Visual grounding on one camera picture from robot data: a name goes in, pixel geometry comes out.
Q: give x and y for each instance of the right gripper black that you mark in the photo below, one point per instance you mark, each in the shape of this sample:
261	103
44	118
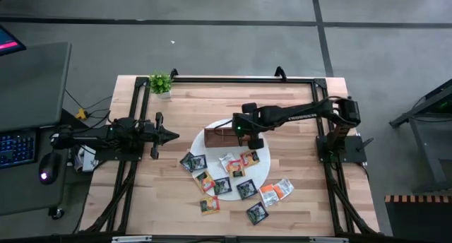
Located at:
255	128

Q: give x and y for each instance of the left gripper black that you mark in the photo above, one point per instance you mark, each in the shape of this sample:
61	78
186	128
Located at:
155	134

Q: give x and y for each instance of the wooden three-compartment box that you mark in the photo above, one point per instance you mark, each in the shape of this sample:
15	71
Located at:
215	142

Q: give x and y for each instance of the desk computer screen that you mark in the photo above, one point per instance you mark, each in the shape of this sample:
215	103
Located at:
8	41

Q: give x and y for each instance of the black aluminium rig frame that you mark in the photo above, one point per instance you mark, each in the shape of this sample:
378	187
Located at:
247	80

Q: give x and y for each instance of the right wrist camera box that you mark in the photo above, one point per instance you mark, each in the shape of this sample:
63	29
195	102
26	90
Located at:
240	124

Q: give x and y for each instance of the silver table edge bracket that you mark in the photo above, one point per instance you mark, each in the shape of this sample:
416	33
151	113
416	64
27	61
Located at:
328	240
131	239

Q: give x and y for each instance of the small green potted plant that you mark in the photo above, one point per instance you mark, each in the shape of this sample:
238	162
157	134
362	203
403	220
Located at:
160	83

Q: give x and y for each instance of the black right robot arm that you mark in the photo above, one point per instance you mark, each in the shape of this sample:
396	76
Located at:
300	116

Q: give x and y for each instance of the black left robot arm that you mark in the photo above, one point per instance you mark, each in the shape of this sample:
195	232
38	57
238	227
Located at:
106	133

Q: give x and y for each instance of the dark blue tea sachet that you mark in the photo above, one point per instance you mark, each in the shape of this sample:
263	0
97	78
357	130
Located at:
198	162
222	186
184	160
246	189

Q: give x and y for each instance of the silver white tea sachet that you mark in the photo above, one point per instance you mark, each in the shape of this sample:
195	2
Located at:
225	159

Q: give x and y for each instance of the silver packet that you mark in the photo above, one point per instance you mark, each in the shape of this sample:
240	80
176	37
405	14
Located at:
257	213

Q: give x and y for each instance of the backlit black keyboard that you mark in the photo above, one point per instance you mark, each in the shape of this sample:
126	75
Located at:
16	149

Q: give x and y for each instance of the orange black striped crate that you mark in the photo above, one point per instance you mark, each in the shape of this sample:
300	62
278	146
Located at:
420	222

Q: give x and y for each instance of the black desk caster wheel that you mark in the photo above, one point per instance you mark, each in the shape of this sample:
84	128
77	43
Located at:
57	213

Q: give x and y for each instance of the small white box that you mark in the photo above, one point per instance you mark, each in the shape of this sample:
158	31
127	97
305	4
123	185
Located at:
84	161

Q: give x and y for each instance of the white orange tea sachet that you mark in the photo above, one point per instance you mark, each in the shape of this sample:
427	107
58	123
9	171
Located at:
284	188
269	196

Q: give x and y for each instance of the grey metal cart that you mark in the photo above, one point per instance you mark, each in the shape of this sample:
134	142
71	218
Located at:
434	147

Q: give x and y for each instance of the white round woven placemat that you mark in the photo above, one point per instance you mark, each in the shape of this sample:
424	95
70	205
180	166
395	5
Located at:
265	160

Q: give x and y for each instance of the grey rolling desk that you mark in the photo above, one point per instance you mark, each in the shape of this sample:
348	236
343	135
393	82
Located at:
31	84

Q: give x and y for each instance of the black computer mouse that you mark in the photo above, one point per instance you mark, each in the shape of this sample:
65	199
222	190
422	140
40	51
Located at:
49	167

